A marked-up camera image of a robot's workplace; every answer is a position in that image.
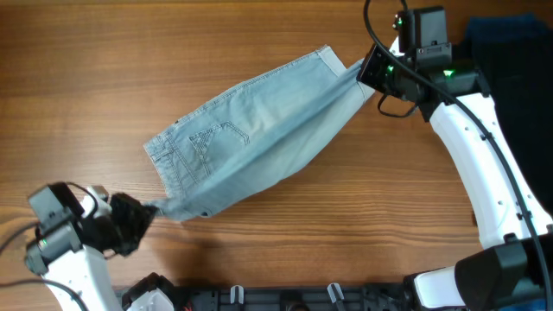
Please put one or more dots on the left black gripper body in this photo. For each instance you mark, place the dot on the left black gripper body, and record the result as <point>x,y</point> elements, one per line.
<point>124,228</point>

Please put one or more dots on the blue cloth bottom right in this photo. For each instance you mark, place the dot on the blue cloth bottom right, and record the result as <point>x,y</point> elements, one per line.
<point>536,305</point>

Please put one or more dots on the light blue denim shorts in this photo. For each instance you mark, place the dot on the light blue denim shorts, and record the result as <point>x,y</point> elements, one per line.
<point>255,134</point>

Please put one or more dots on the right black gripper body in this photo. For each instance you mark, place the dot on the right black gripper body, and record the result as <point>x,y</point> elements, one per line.
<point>381,73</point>

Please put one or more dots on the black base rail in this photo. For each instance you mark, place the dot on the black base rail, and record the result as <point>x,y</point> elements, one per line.
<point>285,297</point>

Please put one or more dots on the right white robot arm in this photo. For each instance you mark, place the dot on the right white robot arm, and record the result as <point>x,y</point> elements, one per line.
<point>514,265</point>

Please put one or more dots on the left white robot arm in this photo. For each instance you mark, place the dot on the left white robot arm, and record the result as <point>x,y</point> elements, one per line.
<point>71,238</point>

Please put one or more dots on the dark clothes pile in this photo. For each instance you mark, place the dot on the dark clothes pile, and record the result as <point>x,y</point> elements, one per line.
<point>515,55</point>

